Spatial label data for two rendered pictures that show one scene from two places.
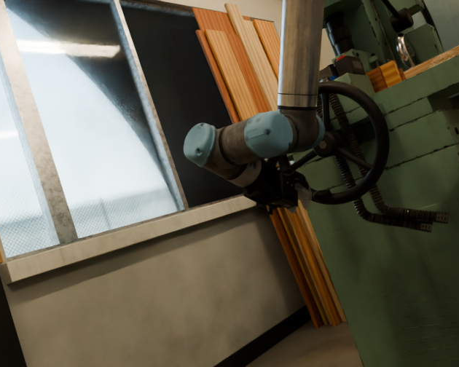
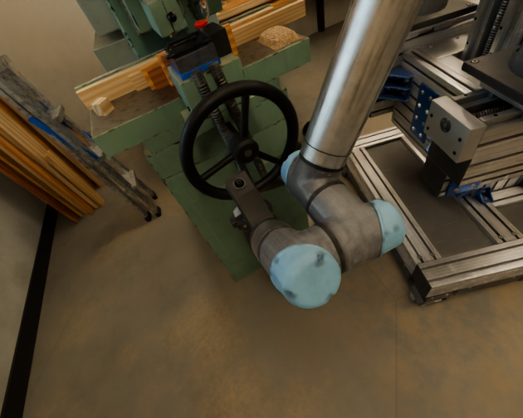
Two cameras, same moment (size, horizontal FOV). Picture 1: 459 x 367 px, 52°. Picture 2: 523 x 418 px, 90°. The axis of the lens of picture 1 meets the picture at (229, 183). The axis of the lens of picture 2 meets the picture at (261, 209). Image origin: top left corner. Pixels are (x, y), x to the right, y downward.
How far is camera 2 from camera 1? 0.91 m
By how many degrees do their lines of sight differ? 69
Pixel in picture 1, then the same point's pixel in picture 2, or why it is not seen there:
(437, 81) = (287, 62)
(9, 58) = not seen: outside the picture
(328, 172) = not seen: hidden behind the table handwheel
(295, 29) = (385, 73)
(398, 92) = (257, 71)
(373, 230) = not seen: hidden behind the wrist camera
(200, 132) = (326, 272)
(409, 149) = (261, 123)
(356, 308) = (217, 236)
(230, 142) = (359, 261)
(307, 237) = (31, 157)
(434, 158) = (276, 127)
